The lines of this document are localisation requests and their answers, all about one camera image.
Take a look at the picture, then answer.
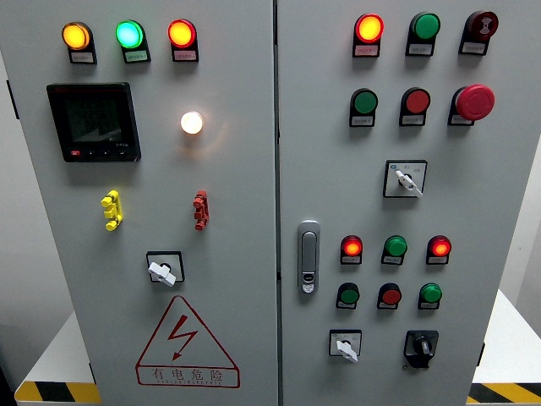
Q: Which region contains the black-handle turn switch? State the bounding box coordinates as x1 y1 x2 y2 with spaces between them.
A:
402 329 440 371

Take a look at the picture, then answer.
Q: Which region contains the pale grey cabinet door with display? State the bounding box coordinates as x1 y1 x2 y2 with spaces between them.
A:
0 0 280 406

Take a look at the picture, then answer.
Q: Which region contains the silver door lock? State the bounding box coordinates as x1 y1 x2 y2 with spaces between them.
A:
297 220 321 296

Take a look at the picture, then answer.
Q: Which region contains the small red round lamp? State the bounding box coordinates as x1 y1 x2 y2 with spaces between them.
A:
340 234 363 257
426 234 452 257

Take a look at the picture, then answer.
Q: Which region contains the white lamp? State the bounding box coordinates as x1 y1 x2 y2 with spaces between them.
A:
180 111 205 135

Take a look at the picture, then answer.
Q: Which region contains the small green push button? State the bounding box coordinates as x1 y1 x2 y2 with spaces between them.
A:
336 282 361 305

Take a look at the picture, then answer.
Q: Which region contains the small green round lamp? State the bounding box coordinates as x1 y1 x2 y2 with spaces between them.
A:
418 283 443 305
383 235 408 257

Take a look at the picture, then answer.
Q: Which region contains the large green push button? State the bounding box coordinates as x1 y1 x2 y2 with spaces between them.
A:
350 87 380 115

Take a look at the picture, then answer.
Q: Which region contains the small red push button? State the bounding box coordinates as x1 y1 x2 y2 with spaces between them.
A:
377 283 402 305

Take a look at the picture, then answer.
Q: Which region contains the red warning triangle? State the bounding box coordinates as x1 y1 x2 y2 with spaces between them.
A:
134 294 241 389

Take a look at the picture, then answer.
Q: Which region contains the large red push button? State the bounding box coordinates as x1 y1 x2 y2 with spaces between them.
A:
400 87 432 115

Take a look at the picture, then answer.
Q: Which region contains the large red round lamp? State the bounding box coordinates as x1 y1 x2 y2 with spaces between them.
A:
354 13 385 43
167 19 198 48

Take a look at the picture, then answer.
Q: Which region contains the pale grey cabinet door with lock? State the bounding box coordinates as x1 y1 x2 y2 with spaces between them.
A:
276 0 541 406

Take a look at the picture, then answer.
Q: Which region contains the black display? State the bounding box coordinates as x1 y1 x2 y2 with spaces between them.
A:
46 81 142 163

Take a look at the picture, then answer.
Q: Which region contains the large green round lamp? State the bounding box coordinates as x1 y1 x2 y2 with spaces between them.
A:
409 11 441 41
115 19 147 50

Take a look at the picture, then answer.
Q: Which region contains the large red stop button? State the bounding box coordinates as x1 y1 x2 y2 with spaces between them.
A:
454 84 496 122

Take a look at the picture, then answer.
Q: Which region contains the large yellow round lamp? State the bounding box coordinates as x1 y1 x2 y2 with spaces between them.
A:
61 21 93 51

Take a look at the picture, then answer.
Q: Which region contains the dark red buzzer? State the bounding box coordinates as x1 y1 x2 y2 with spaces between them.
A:
464 10 500 41

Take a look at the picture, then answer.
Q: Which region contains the black and yellow striped tape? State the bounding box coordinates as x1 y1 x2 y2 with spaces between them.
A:
467 382 541 405
14 381 102 405

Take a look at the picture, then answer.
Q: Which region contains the small red handle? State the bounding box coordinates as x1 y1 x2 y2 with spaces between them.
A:
192 189 210 232

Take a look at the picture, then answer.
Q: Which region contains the white-handle turn switch, black plate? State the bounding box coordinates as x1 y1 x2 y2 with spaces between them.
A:
145 250 186 288

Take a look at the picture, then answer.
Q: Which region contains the large white-handle turn switch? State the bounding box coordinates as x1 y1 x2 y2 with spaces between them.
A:
382 159 429 199

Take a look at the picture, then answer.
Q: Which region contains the small yellow handle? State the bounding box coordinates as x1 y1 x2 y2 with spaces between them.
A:
100 189 124 232

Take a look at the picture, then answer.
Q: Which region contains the small white-handle turn switch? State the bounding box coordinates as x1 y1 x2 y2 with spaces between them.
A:
328 329 363 364

